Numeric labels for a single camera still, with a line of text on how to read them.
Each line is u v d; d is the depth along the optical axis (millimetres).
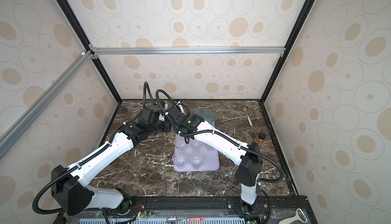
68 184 386
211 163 875
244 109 1131
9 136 513
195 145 947
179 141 922
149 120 581
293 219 701
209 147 891
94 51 906
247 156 446
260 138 894
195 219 695
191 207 748
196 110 1093
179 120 560
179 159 897
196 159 888
